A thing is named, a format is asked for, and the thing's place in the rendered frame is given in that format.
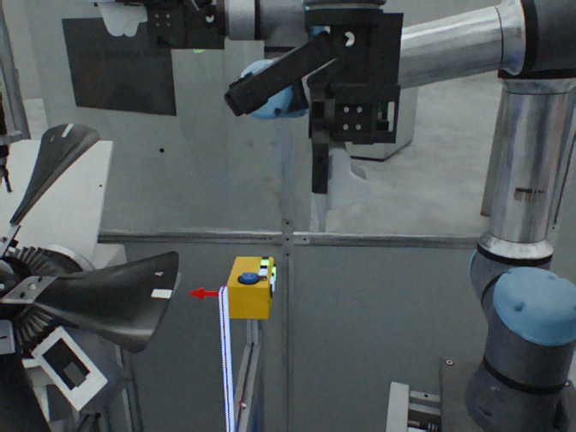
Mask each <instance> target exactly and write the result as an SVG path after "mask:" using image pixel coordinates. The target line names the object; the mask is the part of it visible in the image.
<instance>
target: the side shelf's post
mask: <svg viewBox="0 0 576 432"><path fill-rule="evenodd" d="M114 345H115V351H117V361H118V363H119V364H120V365H121V368H122V369H123V370H124V371H125V372H126V373H128V375H129V377H130V378H131V379H132V382H130V384H128V385H127V386H126V388H124V390H123V402H124V408H125V413H126V419H127V425H128V431H129V432H144V428H143V421H142V414H141V402H140V395H139V389H137V384H138V383H136V376H135V364H134V358H133V353H132V352H130V351H127V350H124V348H122V347H120V345H117V344H114Z"/></svg>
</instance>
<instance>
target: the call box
mask: <svg viewBox="0 0 576 432"><path fill-rule="evenodd" d="M261 262H262V257H236V260H235V262H234V266H233V268H232V271H231V276H230V279H229V282H228V285H226V294H228V307H227V311H229V318H241V319H268V318H269V315H270V308H271V303H272V298H270V294H269V287H270V284H271V276H273V264H274V258H272V257H269V261H268V265H267V274H259V270H260V265H261ZM246 272H252V273H256V274H257V280H256V282H253V283H244V282H242V281H241V275H242V274H243V273H246ZM260 275H266V276H267V281H259V278H260Z"/></svg>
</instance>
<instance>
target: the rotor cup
mask: <svg viewBox="0 0 576 432"><path fill-rule="evenodd" d="M32 276H36V274H35V272H34V270H33V268H32V267H31V266H30V265H29V264H26V262H24V261H21V260H19V258H15V257H13V256H7V255H5V256H4V258H3V259H0V284H3V285H4V288H0V302H2V298H3V297H4V296H6V295H7V294H8V293H9V292H10V291H12V290H14V288H15V287H16V286H17V285H19V284H20V283H21V282H22V281H24V280H25V278H28V277H32ZM32 308H33V305H6V304H0V321H5V320H6V321H12V324H13V327H14V326H16V325H17V324H19V323H20V322H22V321H23V319H24V318H25V317H26V316H27V315H28V314H30V312H31V311H32Z"/></svg>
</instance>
